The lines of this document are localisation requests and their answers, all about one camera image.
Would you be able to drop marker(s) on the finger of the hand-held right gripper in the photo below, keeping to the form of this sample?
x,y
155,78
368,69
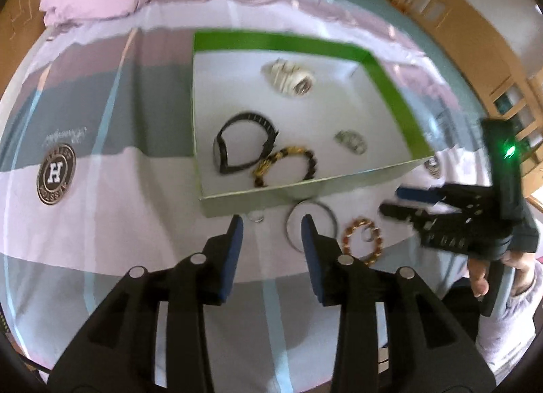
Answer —
x,y
413,194
398,212

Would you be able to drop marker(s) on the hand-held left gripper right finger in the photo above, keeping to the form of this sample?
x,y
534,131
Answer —
x,y
312,261

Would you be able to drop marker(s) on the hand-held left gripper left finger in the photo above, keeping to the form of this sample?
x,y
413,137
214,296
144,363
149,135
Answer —
x,y
231,257

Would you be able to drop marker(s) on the grey metal bangle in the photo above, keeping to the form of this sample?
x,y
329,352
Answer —
x,y
288,225

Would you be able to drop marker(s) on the green cardboard box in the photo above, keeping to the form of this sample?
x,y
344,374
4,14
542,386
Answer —
x,y
297,121

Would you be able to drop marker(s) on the person's right forearm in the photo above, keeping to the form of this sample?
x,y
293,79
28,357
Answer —
x,y
509,333

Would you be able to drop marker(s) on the person's right hand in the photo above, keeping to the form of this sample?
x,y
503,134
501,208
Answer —
x,y
479,278

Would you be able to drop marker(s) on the black wristwatch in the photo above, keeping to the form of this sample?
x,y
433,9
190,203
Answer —
x,y
220,151

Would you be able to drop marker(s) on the patchwork printed bedsheet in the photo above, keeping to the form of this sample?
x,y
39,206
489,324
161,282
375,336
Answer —
x,y
127,206

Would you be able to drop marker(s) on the white wristwatch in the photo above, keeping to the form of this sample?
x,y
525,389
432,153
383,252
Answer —
x,y
288,76

